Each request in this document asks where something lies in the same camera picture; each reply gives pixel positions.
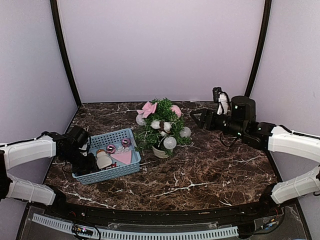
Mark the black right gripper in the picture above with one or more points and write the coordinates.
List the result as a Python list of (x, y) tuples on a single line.
[(211, 125)]

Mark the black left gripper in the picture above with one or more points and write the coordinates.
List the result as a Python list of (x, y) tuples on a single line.
[(90, 166)]

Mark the pink fluffy pompom ornament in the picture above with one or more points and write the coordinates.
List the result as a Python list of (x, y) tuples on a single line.
[(176, 110)]

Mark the white cotton boll ornament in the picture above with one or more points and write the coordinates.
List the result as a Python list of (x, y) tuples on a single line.
[(163, 127)]

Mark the small green christmas tree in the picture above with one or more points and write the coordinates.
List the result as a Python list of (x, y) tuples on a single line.
[(163, 111)]

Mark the white ball string lights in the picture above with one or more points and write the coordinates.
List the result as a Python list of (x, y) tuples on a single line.
[(147, 138)]

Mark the pink fabric bow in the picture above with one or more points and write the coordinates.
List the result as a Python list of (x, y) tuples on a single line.
[(147, 109)]

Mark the pink fabric triangle piece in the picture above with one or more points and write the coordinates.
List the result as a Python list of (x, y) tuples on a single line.
[(123, 157)]

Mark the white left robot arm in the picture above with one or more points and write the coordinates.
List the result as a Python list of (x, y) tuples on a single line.
[(22, 164)]

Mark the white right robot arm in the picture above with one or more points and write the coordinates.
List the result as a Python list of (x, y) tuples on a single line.
[(296, 146)]

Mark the light blue plastic basket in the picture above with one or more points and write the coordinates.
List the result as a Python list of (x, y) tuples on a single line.
[(117, 169)]

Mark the white snowman ornament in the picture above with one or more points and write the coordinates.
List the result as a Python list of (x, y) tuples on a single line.
[(102, 159)]

